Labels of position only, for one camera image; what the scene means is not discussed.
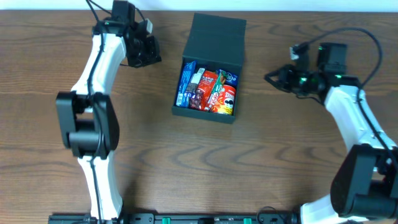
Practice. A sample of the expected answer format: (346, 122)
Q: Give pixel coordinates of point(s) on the blue snack bar wrapper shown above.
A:
(187, 72)

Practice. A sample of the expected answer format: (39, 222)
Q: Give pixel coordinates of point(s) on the blue Eclipse mint tin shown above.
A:
(231, 79)

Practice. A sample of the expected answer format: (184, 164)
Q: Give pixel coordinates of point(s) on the dark blue chocolate bar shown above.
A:
(192, 86)

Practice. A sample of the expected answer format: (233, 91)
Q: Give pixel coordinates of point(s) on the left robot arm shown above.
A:
(88, 123)

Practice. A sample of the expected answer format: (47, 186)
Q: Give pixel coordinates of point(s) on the black gift box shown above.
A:
(216, 42)

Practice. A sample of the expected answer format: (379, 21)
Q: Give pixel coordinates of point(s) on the red KitKat bar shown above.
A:
(216, 89)

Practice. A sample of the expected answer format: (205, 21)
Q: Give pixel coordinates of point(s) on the red Pringles can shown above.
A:
(225, 101)

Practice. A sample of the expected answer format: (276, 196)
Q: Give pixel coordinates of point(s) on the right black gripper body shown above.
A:
(288, 80)

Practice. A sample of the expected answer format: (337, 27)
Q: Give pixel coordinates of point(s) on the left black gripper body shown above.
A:
(149, 50)

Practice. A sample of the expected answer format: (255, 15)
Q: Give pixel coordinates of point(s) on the red Hacks candy bag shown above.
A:
(203, 91)

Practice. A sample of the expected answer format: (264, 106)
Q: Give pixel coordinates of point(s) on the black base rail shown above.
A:
(150, 218)

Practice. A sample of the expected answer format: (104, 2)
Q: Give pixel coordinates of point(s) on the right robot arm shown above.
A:
(365, 186)

